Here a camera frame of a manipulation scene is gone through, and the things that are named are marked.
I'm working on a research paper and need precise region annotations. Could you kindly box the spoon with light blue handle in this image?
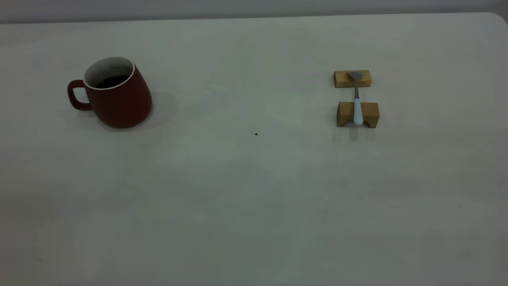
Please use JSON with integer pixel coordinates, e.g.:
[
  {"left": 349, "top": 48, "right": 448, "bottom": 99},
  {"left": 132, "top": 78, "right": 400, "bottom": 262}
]
[{"left": 347, "top": 71, "right": 364, "bottom": 127}]

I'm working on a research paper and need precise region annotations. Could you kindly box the red ceramic cup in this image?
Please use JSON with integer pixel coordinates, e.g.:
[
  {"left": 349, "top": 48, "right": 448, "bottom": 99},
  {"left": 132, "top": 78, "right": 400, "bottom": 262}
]
[{"left": 67, "top": 56, "right": 152, "bottom": 129}]

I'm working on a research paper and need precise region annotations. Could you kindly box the arched wooden block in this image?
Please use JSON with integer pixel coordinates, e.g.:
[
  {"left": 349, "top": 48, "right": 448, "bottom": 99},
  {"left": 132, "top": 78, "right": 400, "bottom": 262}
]
[{"left": 337, "top": 102, "right": 380, "bottom": 129}]

